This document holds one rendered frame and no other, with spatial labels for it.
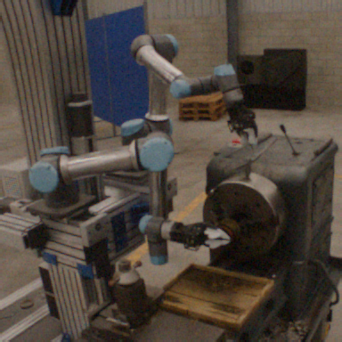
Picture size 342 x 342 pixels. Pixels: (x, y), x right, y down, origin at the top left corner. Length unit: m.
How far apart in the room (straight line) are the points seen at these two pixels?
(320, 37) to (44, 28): 10.13
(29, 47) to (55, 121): 0.32
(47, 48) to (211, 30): 10.65
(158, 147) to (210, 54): 11.01
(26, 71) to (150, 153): 0.77
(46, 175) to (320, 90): 10.52
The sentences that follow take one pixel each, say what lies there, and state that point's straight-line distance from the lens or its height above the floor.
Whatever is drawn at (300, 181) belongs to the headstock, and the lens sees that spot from 1.72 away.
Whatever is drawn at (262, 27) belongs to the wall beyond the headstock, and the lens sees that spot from 12.00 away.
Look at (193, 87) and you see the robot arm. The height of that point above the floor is 1.58.
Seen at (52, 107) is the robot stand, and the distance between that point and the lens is 1.95.
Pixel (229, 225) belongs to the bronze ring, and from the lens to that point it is 1.58.
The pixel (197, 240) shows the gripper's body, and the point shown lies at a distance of 1.56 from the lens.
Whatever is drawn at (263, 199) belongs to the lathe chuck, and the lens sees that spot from 1.62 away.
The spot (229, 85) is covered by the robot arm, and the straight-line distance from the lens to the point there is 1.72.
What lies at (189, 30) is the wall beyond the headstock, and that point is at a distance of 12.72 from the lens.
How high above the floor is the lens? 1.76
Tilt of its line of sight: 22 degrees down
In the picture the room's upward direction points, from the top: 2 degrees counter-clockwise
